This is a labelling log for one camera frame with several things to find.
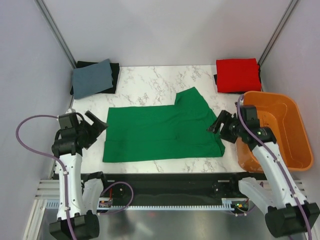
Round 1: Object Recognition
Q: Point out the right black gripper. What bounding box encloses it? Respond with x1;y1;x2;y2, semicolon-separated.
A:
206;110;245;144

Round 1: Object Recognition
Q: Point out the green polo shirt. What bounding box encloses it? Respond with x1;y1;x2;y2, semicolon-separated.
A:
102;87;225;163

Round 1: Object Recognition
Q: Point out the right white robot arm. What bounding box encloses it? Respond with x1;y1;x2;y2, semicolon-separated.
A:
207;105;320;239

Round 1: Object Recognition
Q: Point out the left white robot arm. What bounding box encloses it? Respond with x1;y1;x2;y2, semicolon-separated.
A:
49;111;110;240

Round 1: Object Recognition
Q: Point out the folded grey-blue shirt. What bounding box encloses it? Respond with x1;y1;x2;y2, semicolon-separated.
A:
71;59;113;100

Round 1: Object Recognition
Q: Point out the orange plastic basket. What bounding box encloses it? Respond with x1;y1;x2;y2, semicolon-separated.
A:
243;91;314;172

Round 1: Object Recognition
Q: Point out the folded red shirt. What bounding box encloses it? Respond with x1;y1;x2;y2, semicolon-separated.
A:
214;58;262;94

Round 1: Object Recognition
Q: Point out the folded black shirt left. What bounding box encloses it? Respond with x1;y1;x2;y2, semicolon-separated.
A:
70;61;120;95

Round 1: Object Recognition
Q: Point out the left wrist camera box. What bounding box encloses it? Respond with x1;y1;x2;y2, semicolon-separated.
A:
58;112;79;130

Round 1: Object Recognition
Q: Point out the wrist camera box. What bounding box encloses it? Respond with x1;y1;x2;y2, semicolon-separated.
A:
58;112;79;130
240;105;260;129

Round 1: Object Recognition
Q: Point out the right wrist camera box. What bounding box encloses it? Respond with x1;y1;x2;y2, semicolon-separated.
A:
240;105;260;129

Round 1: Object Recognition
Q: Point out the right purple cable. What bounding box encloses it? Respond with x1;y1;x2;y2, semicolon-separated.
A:
234;94;313;240

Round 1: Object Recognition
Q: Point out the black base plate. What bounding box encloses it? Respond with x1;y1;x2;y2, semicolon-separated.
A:
82;172;267;207

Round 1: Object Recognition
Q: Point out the white slotted cable duct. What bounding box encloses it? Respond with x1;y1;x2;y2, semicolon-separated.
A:
46;198;248;211

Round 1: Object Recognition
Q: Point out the aluminium rail frame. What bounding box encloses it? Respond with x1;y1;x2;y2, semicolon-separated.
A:
36;177;307;200

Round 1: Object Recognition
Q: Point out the left aluminium corner post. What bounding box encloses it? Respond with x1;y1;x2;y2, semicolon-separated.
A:
35;0;76;69

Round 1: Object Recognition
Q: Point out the aluminium corner post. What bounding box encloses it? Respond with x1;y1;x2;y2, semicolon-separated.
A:
258;0;300;66
35;0;76;69

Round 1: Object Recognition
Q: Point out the right aluminium corner post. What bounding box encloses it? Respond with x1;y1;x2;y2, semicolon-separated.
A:
258;0;300;66

